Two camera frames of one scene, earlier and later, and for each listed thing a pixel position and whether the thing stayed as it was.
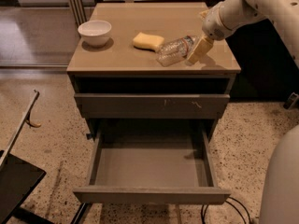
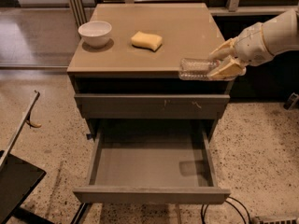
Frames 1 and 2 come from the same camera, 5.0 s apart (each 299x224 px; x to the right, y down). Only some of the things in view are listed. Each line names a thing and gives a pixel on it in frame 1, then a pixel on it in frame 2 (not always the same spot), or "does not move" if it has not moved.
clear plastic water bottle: [176, 51] -> [196, 69]
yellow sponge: [148, 42] does not move
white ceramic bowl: [95, 33] does not move
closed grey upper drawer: [152, 105] does not move
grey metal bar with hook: [27, 119] does not move
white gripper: [213, 24] -> [251, 46]
